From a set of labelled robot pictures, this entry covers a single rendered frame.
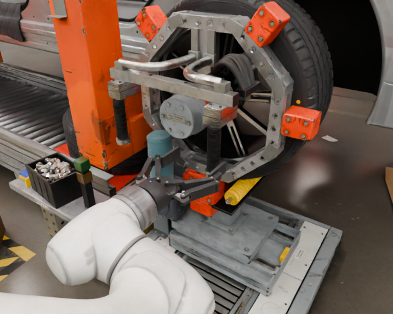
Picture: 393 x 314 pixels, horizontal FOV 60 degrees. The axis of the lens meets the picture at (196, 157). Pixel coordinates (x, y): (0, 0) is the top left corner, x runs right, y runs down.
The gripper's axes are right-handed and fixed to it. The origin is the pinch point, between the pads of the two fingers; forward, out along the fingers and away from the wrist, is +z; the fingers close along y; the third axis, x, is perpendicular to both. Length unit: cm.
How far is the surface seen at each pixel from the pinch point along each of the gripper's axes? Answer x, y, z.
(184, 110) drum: 5.5, -13.6, 13.2
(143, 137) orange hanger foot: -26, -55, 38
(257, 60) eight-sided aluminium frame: 18.7, 0.9, 27.7
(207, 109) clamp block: 11.3, -1.2, 5.7
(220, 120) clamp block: 9.2, 2.4, 5.9
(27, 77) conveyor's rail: -50, -255, 104
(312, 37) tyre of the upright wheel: 22, 9, 49
